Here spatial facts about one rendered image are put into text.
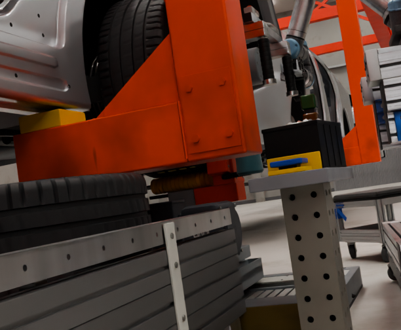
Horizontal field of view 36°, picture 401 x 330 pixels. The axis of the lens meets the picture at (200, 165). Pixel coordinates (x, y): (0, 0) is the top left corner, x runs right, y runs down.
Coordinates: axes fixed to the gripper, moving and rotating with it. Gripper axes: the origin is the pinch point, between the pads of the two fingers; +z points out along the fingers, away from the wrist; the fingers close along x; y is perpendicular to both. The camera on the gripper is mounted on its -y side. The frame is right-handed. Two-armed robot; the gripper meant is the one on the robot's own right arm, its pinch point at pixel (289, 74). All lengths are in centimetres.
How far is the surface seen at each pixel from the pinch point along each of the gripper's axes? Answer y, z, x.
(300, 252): -56, 85, 12
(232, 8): 7, 71, 1
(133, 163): -29, 78, -30
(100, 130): -18, 78, -38
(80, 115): -11, 66, -51
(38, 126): -14, 77, -58
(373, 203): -55, -80, 15
